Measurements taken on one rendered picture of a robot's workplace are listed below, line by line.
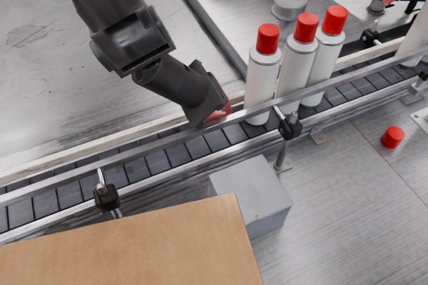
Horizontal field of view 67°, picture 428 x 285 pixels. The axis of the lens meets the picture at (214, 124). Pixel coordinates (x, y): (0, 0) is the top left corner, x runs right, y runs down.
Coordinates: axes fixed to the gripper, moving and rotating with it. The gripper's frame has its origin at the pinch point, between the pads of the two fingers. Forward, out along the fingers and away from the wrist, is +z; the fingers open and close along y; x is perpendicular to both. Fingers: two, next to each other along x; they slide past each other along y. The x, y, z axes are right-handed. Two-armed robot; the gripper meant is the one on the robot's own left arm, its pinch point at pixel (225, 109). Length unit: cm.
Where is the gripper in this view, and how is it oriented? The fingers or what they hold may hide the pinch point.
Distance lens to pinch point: 58.0
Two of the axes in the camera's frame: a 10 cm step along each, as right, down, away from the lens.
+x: -7.1, 6.3, 3.1
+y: -4.1, -7.3, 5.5
